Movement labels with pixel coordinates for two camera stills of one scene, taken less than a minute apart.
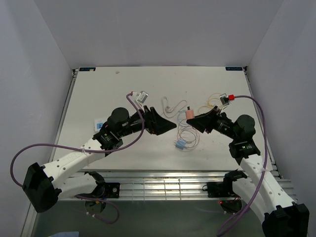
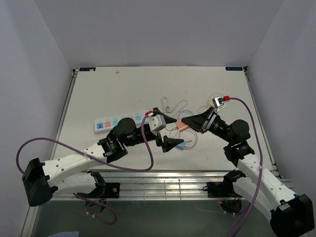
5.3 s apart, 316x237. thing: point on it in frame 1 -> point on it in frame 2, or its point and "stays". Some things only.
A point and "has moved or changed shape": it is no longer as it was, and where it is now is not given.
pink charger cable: [199, 138] -> [196, 141]
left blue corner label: [87, 68] stays
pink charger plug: [189, 113] has moved or changed shape
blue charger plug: [180, 143] stays
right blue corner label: [234, 68] stays
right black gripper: [207, 120] stays
